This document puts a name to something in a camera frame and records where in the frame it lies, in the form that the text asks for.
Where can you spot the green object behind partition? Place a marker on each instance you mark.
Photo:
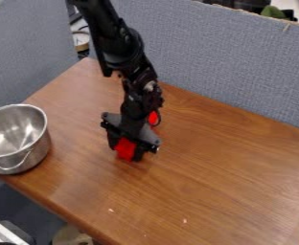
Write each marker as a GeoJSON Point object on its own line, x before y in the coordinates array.
{"type": "Point", "coordinates": [271, 11]}

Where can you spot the round wooden clock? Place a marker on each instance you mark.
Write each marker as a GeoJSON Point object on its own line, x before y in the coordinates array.
{"type": "Point", "coordinates": [81, 40]}

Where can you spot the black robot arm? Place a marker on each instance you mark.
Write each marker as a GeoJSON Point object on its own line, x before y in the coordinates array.
{"type": "Point", "coordinates": [120, 54]}

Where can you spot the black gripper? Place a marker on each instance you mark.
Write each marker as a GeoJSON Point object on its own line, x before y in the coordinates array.
{"type": "Point", "coordinates": [130, 124]}

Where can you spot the stainless steel pot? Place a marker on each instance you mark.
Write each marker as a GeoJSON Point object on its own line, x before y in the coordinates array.
{"type": "Point", "coordinates": [24, 137]}

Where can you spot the white grey equipment corner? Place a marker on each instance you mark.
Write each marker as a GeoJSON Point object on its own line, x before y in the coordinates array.
{"type": "Point", "coordinates": [12, 235]}

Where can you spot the grey fabric partition panel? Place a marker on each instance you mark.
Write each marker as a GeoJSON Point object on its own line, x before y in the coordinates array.
{"type": "Point", "coordinates": [231, 55]}

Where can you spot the red plastic block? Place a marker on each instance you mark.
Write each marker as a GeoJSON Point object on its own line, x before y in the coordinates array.
{"type": "Point", "coordinates": [125, 147]}

